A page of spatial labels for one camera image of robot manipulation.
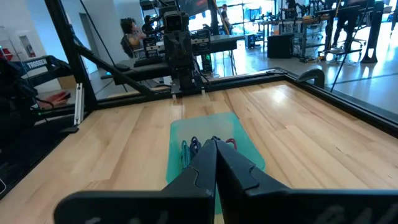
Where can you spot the red flat object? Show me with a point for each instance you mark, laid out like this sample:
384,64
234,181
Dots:
56,99

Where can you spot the black table edge frame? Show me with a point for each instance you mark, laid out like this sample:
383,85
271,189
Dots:
342,99

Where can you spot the person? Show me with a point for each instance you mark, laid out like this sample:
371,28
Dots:
132,34
225,18
343,21

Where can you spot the computer tower with green light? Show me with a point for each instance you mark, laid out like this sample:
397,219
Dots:
207,63

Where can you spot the black equipment box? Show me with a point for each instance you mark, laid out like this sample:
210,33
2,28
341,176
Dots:
280,46

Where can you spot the teal translucent plastic bin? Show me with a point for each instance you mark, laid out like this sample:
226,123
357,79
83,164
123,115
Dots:
202,127

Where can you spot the black slanted stand leg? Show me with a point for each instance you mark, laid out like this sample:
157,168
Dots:
373,31

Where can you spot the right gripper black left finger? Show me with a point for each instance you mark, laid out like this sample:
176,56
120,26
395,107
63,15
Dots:
186,202

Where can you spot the black frame post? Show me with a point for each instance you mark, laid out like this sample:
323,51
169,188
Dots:
70,56

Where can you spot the cluttered workbench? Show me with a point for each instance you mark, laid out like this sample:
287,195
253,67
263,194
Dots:
295,25

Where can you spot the large dark monitor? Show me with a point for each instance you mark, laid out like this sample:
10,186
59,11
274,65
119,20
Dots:
192,6

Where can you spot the black electronics box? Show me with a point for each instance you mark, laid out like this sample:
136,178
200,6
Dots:
201,40
150,46

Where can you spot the silver aluminium bracket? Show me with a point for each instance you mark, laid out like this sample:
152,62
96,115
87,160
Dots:
78,104

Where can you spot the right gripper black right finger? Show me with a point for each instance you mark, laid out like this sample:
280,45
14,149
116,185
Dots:
248,199

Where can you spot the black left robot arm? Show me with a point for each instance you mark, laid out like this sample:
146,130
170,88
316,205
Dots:
182,59

